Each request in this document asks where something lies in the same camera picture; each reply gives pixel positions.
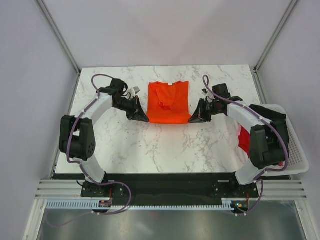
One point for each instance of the white plastic basket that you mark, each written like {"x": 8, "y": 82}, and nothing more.
{"x": 297, "y": 162}

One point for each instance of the orange t shirt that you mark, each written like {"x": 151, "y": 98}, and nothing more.
{"x": 168, "y": 103}

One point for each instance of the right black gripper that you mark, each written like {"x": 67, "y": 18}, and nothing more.
{"x": 200, "y": 113}

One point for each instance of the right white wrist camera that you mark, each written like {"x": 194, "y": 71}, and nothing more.
{"x": 204, "y": 91}

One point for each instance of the red t shirt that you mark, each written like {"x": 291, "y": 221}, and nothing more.
{"x": 244, "y": 140}

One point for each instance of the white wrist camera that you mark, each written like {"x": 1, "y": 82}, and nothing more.
{"x": 136, "y": 89}
{"x": 204, "y": 91}

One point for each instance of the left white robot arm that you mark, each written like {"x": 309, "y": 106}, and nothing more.
{"x": 77, "y": 137}

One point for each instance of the aluminium frame rail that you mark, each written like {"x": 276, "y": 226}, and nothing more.
{"x": 275, "y": 189}

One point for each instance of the aluminium corner post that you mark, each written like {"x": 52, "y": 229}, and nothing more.
{"x": 275, "y": 34}
{"x": 58, "y": 35}

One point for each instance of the blue slotted cable duct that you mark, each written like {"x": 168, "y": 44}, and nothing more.
{"x": 97, "y": 204}

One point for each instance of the black t shirt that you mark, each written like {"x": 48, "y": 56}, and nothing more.
{"x": 274, "y": 116}

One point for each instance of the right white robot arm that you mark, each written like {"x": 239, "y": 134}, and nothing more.
{"x": 264, "y": 134}

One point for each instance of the left aluminium corner post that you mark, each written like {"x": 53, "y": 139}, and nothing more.
{"x": 58, "y": 35}

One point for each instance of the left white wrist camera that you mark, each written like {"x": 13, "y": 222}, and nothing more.
{"x": 136, "y": 89}

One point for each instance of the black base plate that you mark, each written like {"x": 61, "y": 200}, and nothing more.
{"x": 115, "y": 178}

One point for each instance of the right aluminium corner post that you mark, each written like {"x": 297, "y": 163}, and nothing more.
{"x": 275, "y": 34}

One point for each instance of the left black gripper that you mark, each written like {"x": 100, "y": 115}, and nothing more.
{"x": 136, "y": 112}

